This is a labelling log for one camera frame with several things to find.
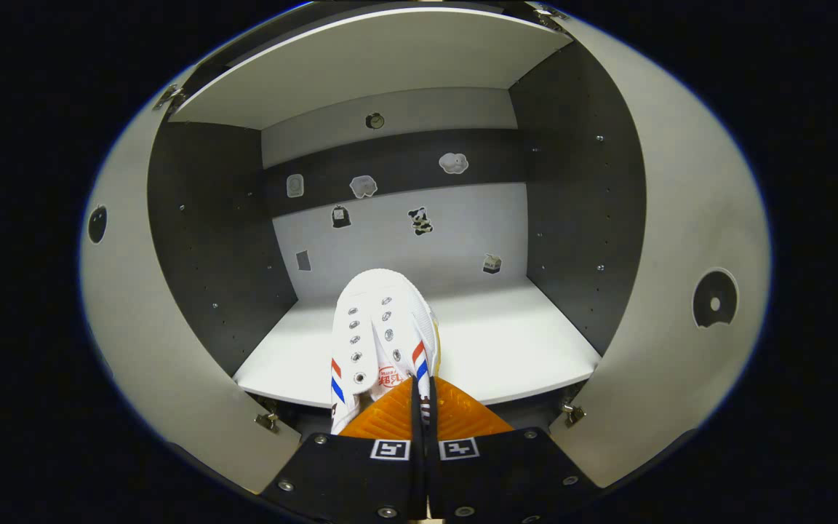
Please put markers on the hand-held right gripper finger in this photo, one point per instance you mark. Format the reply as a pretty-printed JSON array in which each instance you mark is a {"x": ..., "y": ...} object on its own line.
[
  {"x": 432, "y": 451},
  {"x": 417, "y": 451}
]

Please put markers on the white striped shoe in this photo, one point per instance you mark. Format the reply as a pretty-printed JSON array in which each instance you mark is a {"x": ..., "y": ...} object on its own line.
[{"x": 382, "y": 306}]

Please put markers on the white shoe cabinet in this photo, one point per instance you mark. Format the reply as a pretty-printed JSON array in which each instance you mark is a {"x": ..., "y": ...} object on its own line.
[{"x": 463, "y": 240}]

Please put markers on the white shoe cabinet door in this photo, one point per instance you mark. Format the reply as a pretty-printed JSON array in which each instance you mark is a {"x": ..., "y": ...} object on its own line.
[
  {"x": 681, "y": 218},
  {"x": 142, "y": 349}
]

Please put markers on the white cabinet shelf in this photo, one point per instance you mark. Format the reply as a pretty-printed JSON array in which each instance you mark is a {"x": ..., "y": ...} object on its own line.
[
  {"x": 361, "y": 65},
  {"x": 521, "y": 342}
]

